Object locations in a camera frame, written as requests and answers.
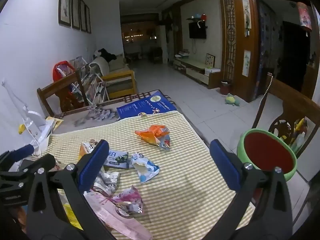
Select yellow paper sheet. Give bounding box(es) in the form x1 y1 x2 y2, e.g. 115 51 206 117
62 202 84 233

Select red hanging decoration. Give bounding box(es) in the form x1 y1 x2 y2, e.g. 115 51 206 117
296 2 313 32

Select wall television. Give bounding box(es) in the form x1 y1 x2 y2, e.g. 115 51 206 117
189 21 207 40

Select blue white snack wrapper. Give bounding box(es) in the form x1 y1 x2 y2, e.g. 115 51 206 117
130 152 160 183

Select black white plush toy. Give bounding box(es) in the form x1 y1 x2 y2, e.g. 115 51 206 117
94 48 117 62

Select small red wastebasket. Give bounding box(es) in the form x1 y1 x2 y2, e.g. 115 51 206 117
219 80 232 95

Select wooden frame sofa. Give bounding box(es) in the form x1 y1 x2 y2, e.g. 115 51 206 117
90 54 138 99

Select carved wooden chair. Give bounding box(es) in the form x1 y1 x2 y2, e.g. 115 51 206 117
251 72 320 155

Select red bag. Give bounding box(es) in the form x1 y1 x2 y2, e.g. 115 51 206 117
52 60 75 83

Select yellow drink carton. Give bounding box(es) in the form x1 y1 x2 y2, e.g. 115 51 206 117
79 142 99 160

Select colourful picture board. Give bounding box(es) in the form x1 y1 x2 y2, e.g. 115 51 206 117
205 53 216 68

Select wall shelf with items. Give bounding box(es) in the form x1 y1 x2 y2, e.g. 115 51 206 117
186 14 209 22

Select white magazine rack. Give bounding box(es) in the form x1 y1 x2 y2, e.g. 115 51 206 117
69 56 110 105

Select white patterned wrapper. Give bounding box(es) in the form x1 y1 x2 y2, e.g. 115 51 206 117
94 166 120 197

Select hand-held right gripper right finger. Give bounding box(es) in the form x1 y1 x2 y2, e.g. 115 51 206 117
204 139 293 240

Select green detergent bottle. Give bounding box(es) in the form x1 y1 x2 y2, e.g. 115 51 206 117
290 131 307 153

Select wooden lattice partition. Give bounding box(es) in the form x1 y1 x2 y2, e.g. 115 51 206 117
219 0 259 103

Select framed wall picture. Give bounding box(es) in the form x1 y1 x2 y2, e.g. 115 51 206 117
79 0 87 32
85 4 92 34
71 0 81 30
58 0 72 27

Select hanging scroll painting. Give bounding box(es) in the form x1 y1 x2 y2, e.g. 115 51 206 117
241 0 252 30
242 49 252 77

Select blue yellow toy box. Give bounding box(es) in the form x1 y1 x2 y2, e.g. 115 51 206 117
282 117 308 140

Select white blue toothpaste box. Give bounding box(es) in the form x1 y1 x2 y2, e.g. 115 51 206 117
104 150 130 169

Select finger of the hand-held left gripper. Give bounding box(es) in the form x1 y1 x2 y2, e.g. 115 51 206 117
19 154 56 178
0 144 35 167

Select plain wooden chair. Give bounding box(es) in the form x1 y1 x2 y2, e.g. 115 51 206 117
37 70 90 117

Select green plush toy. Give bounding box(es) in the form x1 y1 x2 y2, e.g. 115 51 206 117
224 93 241 107

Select orange snack wrapper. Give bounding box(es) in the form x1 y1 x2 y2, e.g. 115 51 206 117
134 125 171 152

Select white desk lamp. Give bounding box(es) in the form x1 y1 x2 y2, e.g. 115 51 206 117
1 80 54 155

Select loose paper sheets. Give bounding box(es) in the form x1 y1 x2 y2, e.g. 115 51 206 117
46 116 64 133

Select pink foil wrapper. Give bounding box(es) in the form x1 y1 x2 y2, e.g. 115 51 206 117
84 185 153 240

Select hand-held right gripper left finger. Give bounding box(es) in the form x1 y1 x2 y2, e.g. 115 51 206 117
26 139 113 240

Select television cabinet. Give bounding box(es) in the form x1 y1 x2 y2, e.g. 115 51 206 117
174 57 234 89

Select red bin with green rim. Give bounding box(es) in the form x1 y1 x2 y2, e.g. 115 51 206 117
237 128 298 182

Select yellow striped table mat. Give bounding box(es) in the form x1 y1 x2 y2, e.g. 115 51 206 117
37 110 255 240

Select blue printed board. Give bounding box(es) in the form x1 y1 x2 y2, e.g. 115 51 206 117
116 91 177 119

